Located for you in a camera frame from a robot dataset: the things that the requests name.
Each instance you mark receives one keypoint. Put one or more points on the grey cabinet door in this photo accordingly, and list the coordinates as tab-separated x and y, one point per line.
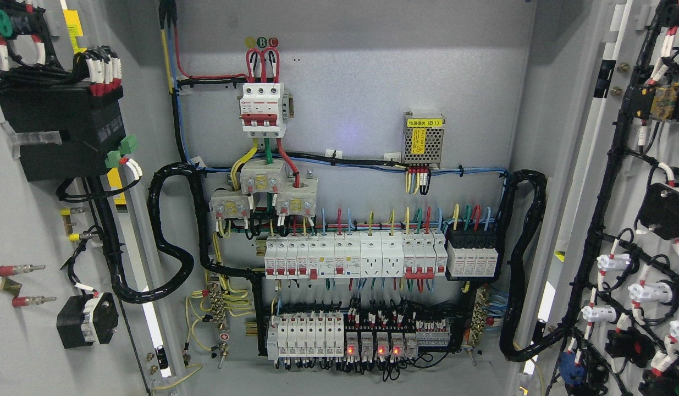
613	326
33	243

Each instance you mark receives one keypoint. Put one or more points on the grey current transformers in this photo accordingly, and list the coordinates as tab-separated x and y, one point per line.
257	177

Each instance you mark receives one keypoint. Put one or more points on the white socket breaker row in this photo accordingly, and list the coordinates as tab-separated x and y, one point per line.
380	254

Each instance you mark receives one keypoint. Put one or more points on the perforated metal power supply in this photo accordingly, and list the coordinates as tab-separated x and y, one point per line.
423	136

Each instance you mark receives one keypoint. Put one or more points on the white three pole breaker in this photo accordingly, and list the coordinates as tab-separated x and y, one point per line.
262	111

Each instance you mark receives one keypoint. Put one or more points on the black white surge protector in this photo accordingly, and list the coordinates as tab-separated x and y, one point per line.
471	253

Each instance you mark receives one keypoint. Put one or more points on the black relay terminal row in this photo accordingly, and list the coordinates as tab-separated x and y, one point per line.
355	337

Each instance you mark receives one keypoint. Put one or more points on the black digital power meter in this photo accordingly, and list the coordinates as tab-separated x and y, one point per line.
65	131

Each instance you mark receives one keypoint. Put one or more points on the white rotary selector switch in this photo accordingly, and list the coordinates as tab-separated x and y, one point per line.
87	319

